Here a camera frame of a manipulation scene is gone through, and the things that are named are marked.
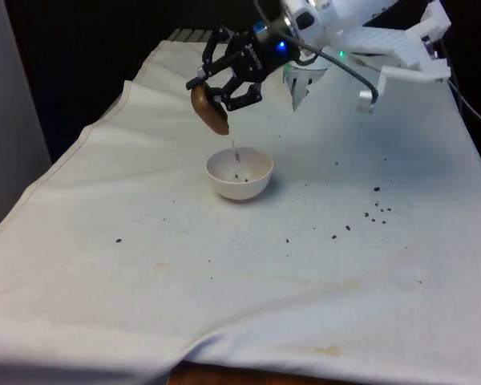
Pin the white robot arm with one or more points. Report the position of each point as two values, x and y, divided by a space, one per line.
324 18

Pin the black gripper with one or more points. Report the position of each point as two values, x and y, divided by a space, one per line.
270 52

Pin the white bowl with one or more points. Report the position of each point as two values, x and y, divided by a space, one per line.
240 188

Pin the coffee beans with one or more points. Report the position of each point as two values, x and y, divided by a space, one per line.
240 177

